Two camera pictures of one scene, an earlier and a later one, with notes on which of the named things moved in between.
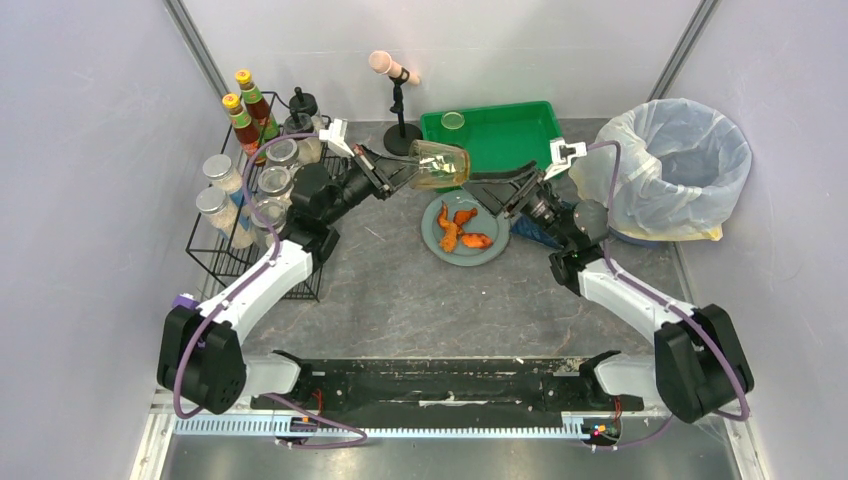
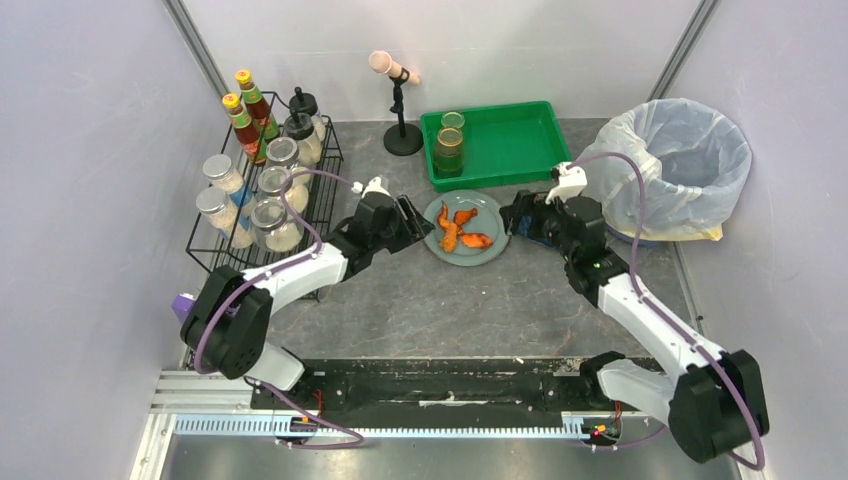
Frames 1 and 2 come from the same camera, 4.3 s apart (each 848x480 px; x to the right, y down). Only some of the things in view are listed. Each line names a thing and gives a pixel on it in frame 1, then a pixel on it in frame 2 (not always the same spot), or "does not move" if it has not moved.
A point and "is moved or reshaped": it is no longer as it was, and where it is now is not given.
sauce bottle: [268, 129] does not move
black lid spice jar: [309, 148] does not move
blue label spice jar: [219, 169] does not move
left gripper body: [374, 171] -> [403, 220]
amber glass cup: [436, 164] is moved or reshaped
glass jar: [274, 211] does not move
